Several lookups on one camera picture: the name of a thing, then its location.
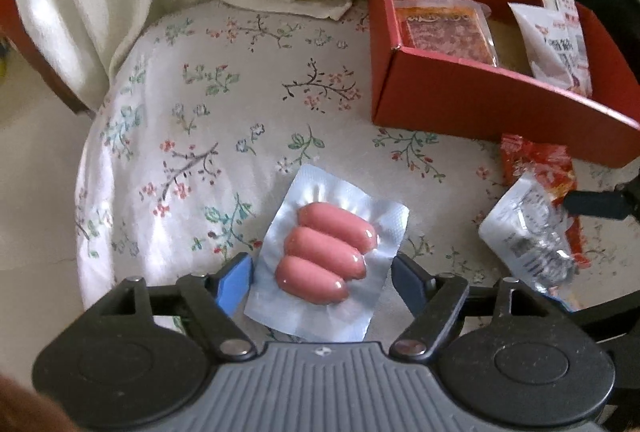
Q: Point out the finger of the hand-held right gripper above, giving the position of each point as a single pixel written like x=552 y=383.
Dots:
x=600 y=204

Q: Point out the clear silver snack packet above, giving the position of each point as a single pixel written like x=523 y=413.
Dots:
x=520 y=232

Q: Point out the white noodle print snack packet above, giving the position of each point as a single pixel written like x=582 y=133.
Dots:
x=537 y=36

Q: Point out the white red striped snack packet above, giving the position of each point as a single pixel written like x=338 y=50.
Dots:
x=575 y=19

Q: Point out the pink sausage packet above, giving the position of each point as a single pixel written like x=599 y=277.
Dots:
x=320 y=247

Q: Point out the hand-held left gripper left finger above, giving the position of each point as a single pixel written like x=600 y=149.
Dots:
x=235 y=284

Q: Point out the red-brown chair frame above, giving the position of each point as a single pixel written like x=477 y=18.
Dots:
x=30 y=31

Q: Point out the orange snack packet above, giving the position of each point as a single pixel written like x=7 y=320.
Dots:
x=440 y=29

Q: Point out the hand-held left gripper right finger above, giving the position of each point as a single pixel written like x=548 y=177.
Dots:
x=407 y=282

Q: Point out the red cardboard box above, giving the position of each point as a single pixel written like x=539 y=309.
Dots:
x=480 y=106

